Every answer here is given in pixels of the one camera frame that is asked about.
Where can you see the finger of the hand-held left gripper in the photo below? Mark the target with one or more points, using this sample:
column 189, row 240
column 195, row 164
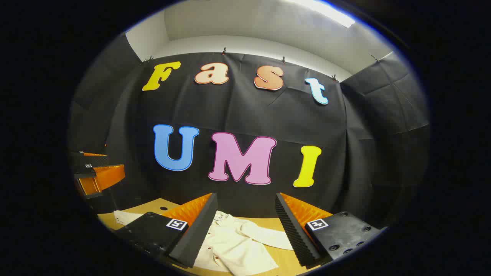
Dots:
column 90, row 160
column 109, row 176

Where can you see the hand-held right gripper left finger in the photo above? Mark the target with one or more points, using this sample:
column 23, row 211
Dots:
column 199, row 226

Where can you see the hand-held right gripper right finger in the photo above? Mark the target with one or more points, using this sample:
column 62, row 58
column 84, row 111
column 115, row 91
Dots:
column 293, row 230

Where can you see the white button shirt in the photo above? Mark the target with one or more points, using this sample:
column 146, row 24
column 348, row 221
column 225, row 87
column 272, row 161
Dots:
column 239, row 245

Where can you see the black backdrop cloth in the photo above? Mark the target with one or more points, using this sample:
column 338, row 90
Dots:
column 245, row 111

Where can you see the ceiling light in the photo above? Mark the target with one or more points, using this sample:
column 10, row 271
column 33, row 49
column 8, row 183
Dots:
column 330, row 11

